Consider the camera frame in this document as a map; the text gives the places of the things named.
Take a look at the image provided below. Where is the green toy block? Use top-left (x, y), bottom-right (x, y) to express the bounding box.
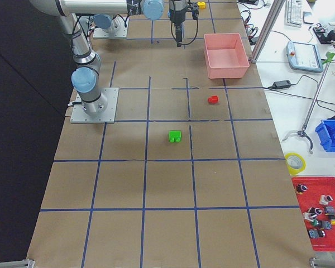
top-left (169, 130), bottom-right (182, 143)

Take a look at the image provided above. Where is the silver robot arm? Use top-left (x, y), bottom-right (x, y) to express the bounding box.
top-left (31, 1), bottom-right (164, 123)
top-left (93, 14), bottom-right (128, 34)

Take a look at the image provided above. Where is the teach pendant tablet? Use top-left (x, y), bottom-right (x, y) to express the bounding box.
top-left (286, 41), bottom-right (323, 73)

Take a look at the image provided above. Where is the yellow toy block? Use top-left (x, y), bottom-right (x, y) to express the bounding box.
top-left (197, 1), bottom-right (206, 9)

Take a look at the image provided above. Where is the red plastic tray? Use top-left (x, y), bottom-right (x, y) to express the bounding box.
top-left (292, 176), bottom-right (335, 251)

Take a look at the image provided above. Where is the white keyboard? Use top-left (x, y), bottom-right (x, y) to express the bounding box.
top-left (284, 0), bottom-right (303, 27)

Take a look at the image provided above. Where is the metal reacher grabber tool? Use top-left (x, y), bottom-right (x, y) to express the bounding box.
top-left (281, 52), bottom-right (335, 155)

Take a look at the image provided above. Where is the red toy block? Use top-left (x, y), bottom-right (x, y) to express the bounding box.
top-left (207, 95), bottom-right (219, 104)

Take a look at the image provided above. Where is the yellow tape roll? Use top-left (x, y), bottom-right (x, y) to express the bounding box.
top-left (285, 152), bottom-right (306, 175)

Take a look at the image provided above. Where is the pink plastic box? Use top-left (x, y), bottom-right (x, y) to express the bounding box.
top-left (204, 33), bottom-right (250, 79)

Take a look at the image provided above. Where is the blue plastic bin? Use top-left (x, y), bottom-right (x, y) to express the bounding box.
top-left (315, 119), bottom-right (335, 152)

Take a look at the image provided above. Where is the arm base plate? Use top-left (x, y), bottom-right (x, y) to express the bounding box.
top-left (93, 26), bottom-right (127, 39)
top-left (70, 88), bottom-right (119, 123)

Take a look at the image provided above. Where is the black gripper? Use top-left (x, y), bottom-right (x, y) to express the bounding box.
top-left (169, 0), bottom-right (199, 47)

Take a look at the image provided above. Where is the black power adapter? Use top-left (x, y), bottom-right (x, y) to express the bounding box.
top-left (272, 80), bottom-right (291, 90)

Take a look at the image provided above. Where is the aluminium frame post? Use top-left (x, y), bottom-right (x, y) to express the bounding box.
top-left (250, 0), bottom-right (285, 64)

